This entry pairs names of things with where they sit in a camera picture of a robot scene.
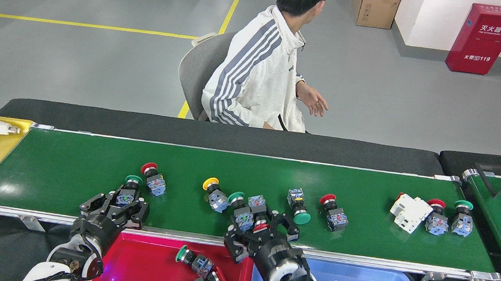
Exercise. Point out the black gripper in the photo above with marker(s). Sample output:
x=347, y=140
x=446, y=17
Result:
x=278, y=250
x=99, y=227

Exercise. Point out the green push button switch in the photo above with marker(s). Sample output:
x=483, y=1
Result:
x=202, y=266
x=242, y=219
x=125, y=198
x=461, y=224
x=296, y=196

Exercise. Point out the red plastic tray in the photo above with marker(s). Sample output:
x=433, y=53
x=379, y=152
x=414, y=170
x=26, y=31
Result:
x=144, y=264

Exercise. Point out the person's left hand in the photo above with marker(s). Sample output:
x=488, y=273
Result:
x=313, y=99

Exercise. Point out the black table cover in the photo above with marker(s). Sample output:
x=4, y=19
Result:
x=140, y=126
x=467, y=158

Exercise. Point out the grey chair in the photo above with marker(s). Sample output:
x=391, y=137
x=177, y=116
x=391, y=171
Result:
x=197, y=74

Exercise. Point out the person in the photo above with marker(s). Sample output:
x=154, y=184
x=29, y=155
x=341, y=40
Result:
x=248, y=75

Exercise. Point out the cardboard box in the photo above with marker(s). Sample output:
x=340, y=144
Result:
x=376, y=9

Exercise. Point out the red fire extinguisher cabinet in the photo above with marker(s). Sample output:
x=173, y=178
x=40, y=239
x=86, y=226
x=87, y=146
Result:
x=482, y=41

